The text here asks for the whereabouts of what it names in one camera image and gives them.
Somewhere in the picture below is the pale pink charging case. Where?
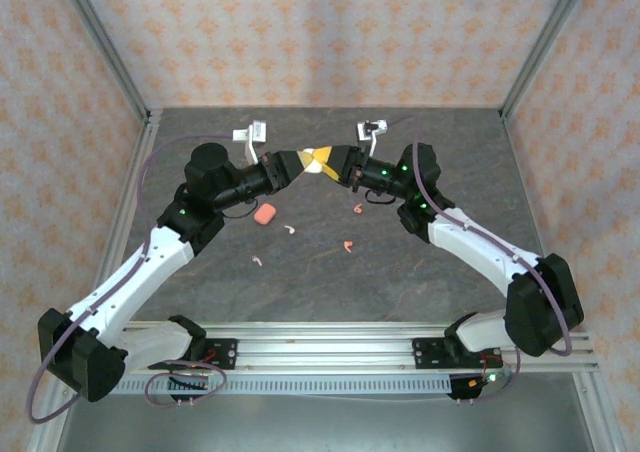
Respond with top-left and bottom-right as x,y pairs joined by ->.
301,146 -> 326,176

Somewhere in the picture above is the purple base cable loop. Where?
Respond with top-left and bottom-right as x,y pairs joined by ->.
144,359 -> 227,409
457,346 -> 522,406

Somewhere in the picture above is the slotted grey cable duct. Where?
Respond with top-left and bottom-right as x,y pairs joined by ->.
107,375 -> 454,396

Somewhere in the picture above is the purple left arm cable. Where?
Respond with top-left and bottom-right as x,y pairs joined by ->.
27,132 -> 236,423

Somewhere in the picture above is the aluminium frame side rail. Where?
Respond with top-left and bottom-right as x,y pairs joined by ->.
24,110 -> 164,452
572,371 -> 621,452

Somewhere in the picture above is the aluminium frame post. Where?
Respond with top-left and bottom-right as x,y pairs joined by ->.
498,0 -> 597,122
53,0 -> 154,123

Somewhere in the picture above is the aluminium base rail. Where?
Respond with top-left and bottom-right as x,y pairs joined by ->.
122,321 -> 599,373

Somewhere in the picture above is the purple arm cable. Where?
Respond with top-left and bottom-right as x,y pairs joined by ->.
27,132 -> 236,423
388,115 -> 576,356

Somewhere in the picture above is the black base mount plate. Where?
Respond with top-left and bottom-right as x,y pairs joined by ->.
412,337 -> 450,371
202,338 -> 239,372

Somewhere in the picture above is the small circuit board green LED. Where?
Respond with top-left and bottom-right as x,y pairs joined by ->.
467,369 -> 511,391

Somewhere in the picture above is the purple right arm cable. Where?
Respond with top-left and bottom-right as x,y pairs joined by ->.
388,115 -> 576,356

